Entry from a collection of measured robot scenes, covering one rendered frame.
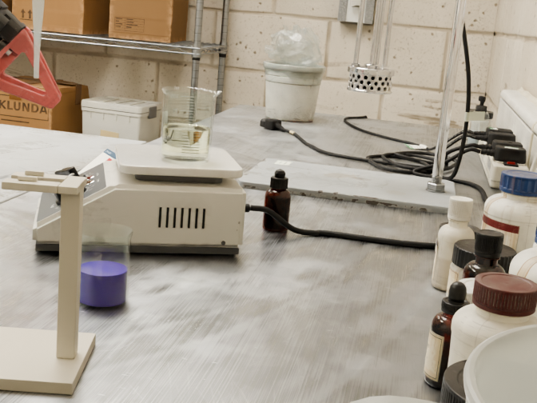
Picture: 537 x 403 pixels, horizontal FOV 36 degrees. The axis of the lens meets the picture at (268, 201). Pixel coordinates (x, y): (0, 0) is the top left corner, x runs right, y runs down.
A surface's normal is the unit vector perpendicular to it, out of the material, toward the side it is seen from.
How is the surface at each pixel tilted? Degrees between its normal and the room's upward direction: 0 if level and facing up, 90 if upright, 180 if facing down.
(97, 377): 0
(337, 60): 90
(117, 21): 89
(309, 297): 0
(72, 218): 90
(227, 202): 90
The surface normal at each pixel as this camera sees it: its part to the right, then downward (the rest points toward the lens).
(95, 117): -0.28, 0.24
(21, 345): 0.09, -0.97
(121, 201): 0.22, 0.24
